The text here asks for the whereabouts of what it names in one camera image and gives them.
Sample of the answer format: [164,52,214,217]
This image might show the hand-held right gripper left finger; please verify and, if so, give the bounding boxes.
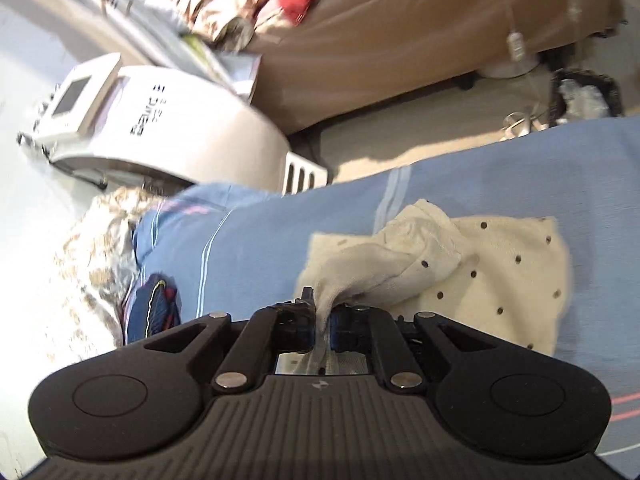
[142,287,318,394]

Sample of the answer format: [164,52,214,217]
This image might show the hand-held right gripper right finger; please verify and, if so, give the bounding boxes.
[330,302,501,392]

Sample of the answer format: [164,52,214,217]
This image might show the cream polka dot shirt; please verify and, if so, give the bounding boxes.
[274,199,573,377]

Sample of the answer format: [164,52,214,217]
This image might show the navy and red folded clothes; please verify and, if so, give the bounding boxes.
[124,273,182,347]

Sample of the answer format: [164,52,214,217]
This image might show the blue striped bed sheet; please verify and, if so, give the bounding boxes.
[131,115,640,461]

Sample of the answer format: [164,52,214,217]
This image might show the floral quilt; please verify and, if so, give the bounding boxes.
[47,186,168,358]

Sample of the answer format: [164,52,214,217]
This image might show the white beauty machine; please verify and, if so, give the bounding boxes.
[19,52,330,197]

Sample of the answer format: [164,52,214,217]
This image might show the green white papers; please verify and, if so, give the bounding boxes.
[179,34,264,100]

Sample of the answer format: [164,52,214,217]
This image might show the brown covered massage bed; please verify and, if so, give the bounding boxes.
[245,0,628,133]

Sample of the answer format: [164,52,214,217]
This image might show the beige cloth pile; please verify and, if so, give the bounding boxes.
[169,0,301,53]

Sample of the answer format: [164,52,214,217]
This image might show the black bag waste bin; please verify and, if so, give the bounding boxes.
[549,68,625,127]

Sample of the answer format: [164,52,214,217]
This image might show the white cable with remote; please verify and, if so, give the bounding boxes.
[492,0,527,65]

